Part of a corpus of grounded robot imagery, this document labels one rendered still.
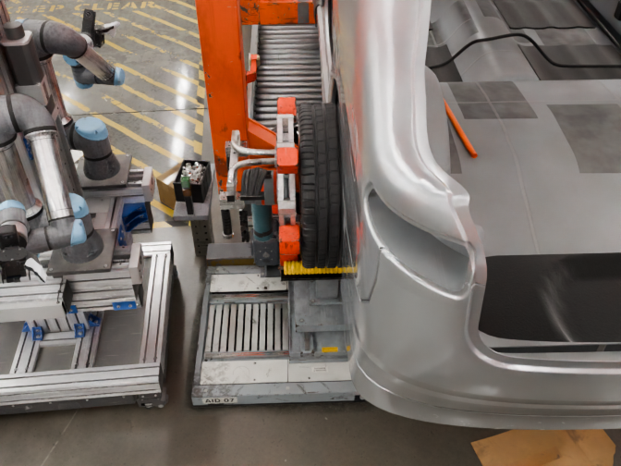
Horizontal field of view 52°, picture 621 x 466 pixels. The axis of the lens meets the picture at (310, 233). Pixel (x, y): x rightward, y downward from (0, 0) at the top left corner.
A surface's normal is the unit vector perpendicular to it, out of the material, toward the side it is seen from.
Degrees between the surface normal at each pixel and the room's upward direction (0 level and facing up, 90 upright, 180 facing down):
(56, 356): 0
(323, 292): 90
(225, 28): 90
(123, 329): 0
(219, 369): 0
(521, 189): 22
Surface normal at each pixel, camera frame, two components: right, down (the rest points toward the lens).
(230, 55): 0.04, 0.67
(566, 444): -0.03, -0.73
